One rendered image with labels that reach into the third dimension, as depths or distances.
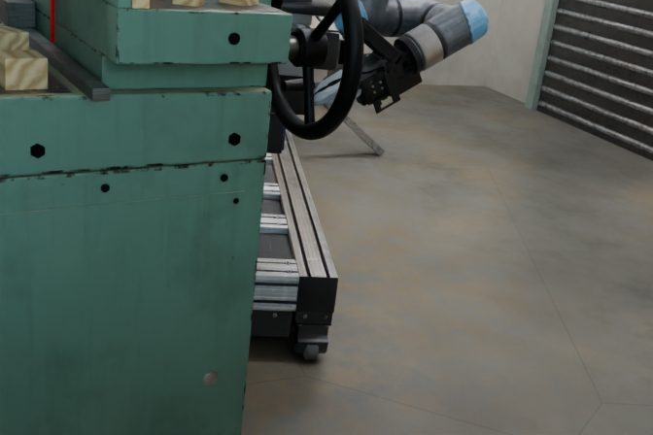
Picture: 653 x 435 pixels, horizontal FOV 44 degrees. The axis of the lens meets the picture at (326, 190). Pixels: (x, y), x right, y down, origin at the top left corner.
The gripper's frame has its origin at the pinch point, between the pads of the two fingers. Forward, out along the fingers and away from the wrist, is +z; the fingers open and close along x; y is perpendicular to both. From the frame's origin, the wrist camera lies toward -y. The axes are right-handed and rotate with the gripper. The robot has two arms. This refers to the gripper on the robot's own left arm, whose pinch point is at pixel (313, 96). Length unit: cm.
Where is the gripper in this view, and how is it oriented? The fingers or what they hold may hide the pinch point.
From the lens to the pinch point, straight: 139.5
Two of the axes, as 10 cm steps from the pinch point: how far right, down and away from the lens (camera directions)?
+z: -8.3, 5.0, -2.4
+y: 3.1, 7.8, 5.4
